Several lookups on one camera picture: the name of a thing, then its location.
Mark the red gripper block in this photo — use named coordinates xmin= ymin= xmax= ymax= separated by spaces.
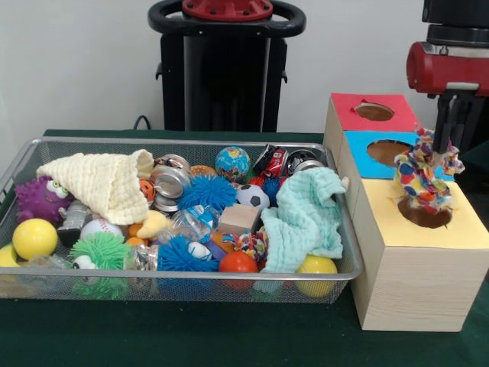
xmin=406 ymin=42 xmax=489 ymax=152

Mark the multicolour confetti cloth toy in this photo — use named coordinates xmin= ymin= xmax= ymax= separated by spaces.
xmin=393 ymin=128 xmax=465 ymax=213

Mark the wooden box with three holes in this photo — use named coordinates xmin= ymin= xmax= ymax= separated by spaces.
xmin=323 ymin=93 xmax=489 ymax=333

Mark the shallow clear mesh bin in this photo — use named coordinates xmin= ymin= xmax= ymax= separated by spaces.
xmin=0 ymin=136 xmax=364 ymax=305

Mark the mint green cloth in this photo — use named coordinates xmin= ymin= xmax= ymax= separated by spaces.
xmin=260 ymin=167 xmax=348 ymax=274

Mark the yellow ball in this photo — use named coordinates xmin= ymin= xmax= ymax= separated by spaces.
xmin=12 ymin=219 xmax=59 ymax=261
xmin=295 ymin=255 xmax=338 ymax=298

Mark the small soccer ball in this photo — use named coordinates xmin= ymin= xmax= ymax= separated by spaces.
xmin=236 ymin=183 xmax=270 ymax=212

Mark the globe print ball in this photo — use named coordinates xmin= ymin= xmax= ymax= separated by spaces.
xmin=215 ymin=147 xmax=251 ymax=183

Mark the blue spiky rubber ball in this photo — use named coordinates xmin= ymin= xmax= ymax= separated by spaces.
xmin=177 ymin=174 xmax=238 ymax=215

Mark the orange ball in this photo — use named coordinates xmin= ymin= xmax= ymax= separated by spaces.
xmin=219 ymin=251 xmax=259 ymax=291

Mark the dark green table cloth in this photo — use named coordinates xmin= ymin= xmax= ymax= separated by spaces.
xmin=0 ymin=128 xmax=489 ymax=367

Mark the cream knitted cloth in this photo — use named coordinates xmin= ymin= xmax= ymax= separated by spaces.
xmin=37 ymin=150 xmax=156 ymax=226

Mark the green fuzzy toy with eyes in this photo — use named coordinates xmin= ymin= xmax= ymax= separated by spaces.
xmin=69 ymin=233 xmax=134 ymax=300

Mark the purple spiky toy with eyes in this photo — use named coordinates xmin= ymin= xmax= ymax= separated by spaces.
xmin=15 ymin=177 xmax=73 ymax=224

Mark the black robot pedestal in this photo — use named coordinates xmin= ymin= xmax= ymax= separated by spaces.
xmin=148 ymin=0 xmax=306 ymax=132

